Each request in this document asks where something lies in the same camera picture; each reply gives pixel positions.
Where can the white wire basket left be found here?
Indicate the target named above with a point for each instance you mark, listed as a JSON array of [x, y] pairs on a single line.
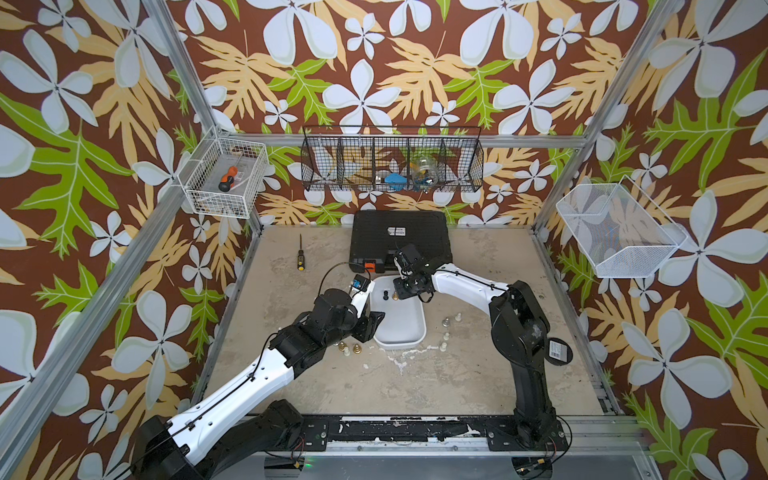
[[214, 155]]

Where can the white storage box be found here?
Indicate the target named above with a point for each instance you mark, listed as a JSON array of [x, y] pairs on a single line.
[[404, 326]]

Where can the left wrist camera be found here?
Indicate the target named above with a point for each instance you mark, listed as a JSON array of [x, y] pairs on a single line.
[[362, 285]]

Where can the black round puck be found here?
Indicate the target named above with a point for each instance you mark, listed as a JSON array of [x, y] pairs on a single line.
[[559, 352]]

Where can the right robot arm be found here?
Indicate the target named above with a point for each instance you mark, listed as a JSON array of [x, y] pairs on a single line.
[[518, 328]]

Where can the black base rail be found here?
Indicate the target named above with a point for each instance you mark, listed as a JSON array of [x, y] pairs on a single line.
[[498, 433]]

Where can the black wire basket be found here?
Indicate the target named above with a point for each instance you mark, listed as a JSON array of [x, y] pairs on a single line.
[[359, 157]]

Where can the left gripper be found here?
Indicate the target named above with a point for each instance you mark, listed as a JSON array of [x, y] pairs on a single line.
[[367, 325]]

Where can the clear bottle in basket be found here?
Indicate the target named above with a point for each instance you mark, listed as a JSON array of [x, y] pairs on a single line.
[[424, 173]]

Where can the yellow black screwdriver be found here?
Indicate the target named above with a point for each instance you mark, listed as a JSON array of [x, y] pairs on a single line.
[[301, 262]]

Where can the blue object in basket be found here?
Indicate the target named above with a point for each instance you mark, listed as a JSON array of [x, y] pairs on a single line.
[[395, 182]]

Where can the black tool case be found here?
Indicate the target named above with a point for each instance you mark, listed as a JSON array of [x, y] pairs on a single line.
[[378, 235]]

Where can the orange black tool in basket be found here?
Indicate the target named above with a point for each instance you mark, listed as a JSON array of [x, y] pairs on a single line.
[[228, 180]]

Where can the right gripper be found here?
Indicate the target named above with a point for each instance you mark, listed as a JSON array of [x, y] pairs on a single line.
[[398, 287]]

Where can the white mesh basket right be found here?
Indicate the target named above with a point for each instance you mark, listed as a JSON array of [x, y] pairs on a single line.
[[620, 229]]

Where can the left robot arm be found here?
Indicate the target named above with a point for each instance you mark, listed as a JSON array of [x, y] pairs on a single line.
[[216, 433]]

